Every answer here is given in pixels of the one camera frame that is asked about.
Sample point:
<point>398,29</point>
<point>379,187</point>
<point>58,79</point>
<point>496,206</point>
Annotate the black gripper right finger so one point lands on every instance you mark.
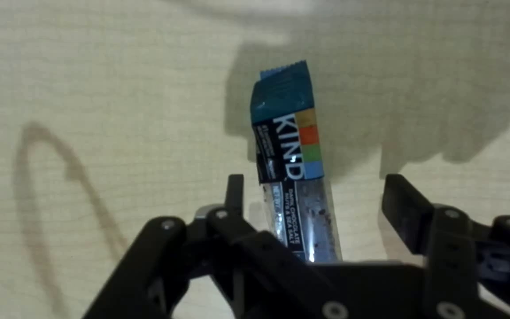
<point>407,212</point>

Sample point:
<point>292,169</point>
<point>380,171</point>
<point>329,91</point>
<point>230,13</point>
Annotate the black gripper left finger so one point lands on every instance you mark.
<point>234,199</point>

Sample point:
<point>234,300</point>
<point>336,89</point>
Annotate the dark blue snack bar packet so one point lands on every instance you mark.
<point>288,162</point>

